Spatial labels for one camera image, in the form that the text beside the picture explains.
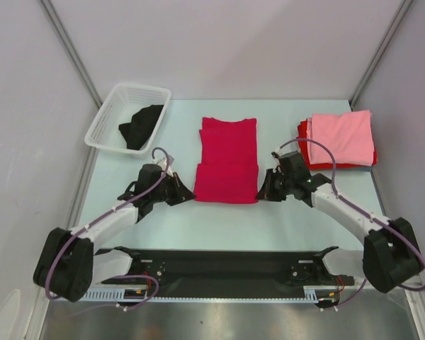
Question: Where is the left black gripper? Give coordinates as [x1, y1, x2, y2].
[150, 172, 196, 206]

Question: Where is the magenta t shirt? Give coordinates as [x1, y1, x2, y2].
[194, 117, 259, 205]

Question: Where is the white plastic basket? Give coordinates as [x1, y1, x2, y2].
[84, 82, 171, 157]

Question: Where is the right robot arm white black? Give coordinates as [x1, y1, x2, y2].
[256, 152, 425, 293]

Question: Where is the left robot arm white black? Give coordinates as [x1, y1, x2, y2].
[33, 164, 195, 302]

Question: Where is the red folded t shirt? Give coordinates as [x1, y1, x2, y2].
[297, 118, 378, 171]

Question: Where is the black t shirt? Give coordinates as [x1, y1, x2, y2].
[118, 105, 163, 150]

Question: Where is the pink folded t shirt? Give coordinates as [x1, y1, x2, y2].
[307, 110, 375, 166]

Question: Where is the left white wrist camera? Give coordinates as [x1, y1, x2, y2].
[153, 155, 174, 176]

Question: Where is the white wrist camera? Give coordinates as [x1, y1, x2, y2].
[153, 155, 174, 176]
[271, 151, 285, 159]

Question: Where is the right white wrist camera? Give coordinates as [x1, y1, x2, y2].
[271, 151, 285, 159]

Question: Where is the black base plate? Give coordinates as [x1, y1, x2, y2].
[105, 249, 355, 300]

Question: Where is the aluminium frame rail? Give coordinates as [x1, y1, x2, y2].
[35, 259, 424, 288]

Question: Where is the white slotted cable duct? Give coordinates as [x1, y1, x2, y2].
[80, 288, 337, 304]

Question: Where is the right corner aluminium post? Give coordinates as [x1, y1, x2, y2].
[348, 0, 416, 110]

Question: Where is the corner aluminium post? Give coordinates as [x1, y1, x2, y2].
[38, 0, 103, 108]
[348, 0, 416, 110]

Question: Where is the left corner aluminium post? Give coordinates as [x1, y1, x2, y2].
[38, 0, 103, 108]

